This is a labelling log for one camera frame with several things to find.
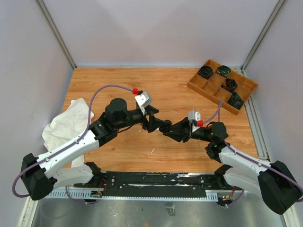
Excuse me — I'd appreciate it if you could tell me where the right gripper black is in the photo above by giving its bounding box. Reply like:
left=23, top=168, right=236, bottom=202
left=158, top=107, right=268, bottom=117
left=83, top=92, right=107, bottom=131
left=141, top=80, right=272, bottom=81
left=163, top=117, right=213, bottom=143

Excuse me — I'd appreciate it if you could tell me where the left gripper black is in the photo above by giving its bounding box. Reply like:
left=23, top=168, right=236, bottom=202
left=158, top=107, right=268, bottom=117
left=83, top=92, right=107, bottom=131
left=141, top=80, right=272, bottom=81
left=115, top=105, right=166, bottom=132

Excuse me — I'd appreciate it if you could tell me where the black charging case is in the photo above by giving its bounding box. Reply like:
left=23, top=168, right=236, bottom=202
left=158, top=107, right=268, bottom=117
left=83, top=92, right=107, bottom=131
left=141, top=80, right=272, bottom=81
left=159, top=120, right=172, bottom=133

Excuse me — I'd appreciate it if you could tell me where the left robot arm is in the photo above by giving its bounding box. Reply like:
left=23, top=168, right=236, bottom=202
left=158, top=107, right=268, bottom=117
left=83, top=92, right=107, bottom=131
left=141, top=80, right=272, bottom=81
left=20, top=95, right=166, bottom=201

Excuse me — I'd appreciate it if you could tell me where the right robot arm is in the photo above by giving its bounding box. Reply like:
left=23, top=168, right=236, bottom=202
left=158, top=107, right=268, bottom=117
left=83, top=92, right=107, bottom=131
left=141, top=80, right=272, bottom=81
left=160, top=118, right=303, bottom=215

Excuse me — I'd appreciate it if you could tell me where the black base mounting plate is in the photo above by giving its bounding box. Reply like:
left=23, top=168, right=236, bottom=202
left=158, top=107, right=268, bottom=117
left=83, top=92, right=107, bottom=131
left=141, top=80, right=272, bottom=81
left=91, top=171, right=233, bottom=199

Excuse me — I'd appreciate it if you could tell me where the wooden compartment tray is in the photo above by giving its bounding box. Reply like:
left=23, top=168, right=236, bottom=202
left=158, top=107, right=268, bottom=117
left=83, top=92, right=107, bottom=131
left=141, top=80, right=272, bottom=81
left=187, top=59, right=258, bottom=115

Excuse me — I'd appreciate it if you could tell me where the blue green swirl cup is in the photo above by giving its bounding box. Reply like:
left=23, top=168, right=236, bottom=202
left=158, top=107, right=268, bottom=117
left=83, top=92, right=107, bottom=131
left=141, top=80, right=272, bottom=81
left=227, top=91, right=244, bottom=110

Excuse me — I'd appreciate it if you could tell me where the dark swirl cup far left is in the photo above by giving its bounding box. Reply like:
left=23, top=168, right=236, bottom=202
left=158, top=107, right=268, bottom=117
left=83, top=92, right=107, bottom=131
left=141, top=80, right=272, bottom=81
left=197, top=66, right=213, bottom=79

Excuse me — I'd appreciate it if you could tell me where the dark red swirl cup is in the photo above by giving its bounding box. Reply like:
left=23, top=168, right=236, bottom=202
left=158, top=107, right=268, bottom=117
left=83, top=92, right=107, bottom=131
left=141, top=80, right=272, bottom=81
left=221, top=79, right=238, bottom=93

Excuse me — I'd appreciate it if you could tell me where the white cloth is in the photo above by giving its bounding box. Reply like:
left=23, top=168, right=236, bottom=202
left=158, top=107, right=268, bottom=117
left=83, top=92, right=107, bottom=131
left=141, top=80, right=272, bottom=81
left=42, top=97, right=95, bottom=169

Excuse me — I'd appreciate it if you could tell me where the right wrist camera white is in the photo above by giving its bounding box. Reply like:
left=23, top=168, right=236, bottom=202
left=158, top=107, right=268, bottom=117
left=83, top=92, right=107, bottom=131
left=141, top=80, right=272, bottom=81
left=188, top=110, right=201, bottom=125

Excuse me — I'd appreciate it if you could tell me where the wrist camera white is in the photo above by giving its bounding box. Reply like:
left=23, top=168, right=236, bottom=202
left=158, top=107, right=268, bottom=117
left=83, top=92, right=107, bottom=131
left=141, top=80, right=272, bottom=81
left=188, top=110, right=201, bottom=125
left=134, top=92, right=152, bottom=113

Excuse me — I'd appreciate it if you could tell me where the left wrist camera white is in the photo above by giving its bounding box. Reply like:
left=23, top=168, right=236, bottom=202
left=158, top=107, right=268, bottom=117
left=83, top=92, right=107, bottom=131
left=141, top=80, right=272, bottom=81
left=134, top=92, right=152, bottom=113

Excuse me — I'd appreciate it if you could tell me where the slotted cable duct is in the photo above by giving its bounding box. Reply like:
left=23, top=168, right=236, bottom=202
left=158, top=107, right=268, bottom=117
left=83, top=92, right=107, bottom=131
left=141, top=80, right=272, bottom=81
left=47, top=190, right=219, bottom=201

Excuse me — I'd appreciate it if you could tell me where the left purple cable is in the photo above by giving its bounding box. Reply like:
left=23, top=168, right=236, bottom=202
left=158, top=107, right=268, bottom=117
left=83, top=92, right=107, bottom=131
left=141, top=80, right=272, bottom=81
left=12, top=84, right=139, bottom=205

